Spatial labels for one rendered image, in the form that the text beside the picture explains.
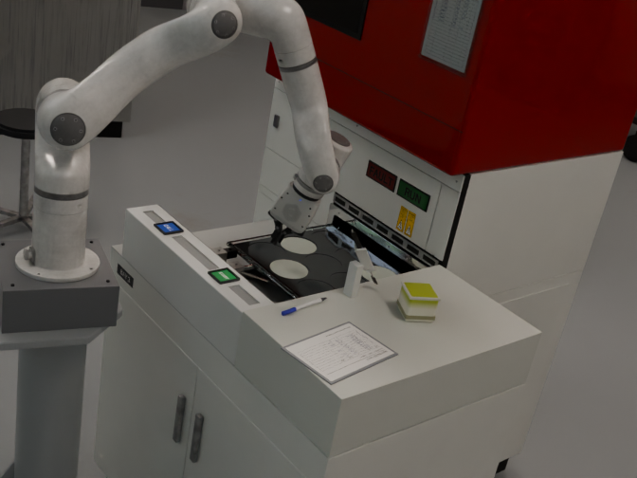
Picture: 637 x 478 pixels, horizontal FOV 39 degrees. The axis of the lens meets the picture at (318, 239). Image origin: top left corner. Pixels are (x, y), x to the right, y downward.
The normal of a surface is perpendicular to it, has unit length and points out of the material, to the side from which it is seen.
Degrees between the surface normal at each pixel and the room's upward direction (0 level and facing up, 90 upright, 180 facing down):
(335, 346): 0
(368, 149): 90
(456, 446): 90
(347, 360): 0
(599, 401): 0
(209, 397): 90
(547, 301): 90
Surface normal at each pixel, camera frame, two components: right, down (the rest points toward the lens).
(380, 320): 0.18, -0.89
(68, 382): 0.65, 0.43
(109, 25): 0.37, 0.47
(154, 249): -0.77, 0.15
